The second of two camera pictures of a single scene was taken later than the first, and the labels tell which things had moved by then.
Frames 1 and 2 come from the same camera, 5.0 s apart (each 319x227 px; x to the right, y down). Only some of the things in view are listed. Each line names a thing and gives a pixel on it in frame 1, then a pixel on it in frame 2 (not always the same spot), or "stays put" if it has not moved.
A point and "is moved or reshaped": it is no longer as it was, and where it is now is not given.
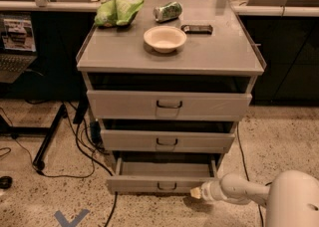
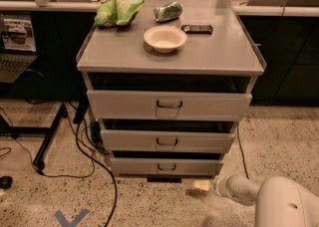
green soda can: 167,12 stays put
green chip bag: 118,12 stays put
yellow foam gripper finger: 195,192 to 203,184
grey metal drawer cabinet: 168,89 stays put
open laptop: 18,50 stays put
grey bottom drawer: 159,178 is moved or reshaped
